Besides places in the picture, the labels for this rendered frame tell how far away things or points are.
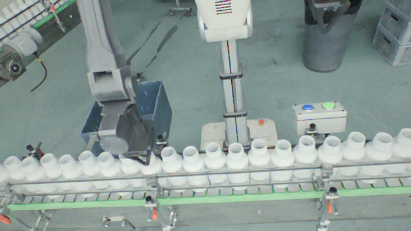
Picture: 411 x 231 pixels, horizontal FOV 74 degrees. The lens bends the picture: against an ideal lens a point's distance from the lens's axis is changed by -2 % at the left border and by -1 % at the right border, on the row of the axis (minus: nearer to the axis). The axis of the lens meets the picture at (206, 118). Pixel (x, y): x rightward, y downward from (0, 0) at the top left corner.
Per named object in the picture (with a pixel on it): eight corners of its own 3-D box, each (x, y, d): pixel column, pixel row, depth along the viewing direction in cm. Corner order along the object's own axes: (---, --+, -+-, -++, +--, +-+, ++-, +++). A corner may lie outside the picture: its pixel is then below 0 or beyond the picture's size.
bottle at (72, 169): (94, 199, 85) (67, 169, 74) (78, 196, 87) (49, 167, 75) (103, 182, 89) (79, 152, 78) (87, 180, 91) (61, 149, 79)
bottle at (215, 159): (222, 193, 80) (216, 160, 69) (205, 184, 83) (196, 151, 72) (233, 178, 83) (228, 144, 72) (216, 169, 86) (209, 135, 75)
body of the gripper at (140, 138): (121, 157, 66) (109, 136, 60) (130, 125, 73) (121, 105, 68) (148, 155, 65) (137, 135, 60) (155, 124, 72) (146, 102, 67)
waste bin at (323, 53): (303, 78, 261) (311, 14, 216) (293, 52, 293) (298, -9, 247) (353, 74, 256) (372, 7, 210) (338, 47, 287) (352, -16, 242)
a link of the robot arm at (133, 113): (135, 90, 61) (110, 93, 62) (128, 112, 56) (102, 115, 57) (144, 112, 66) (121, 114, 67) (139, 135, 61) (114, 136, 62)
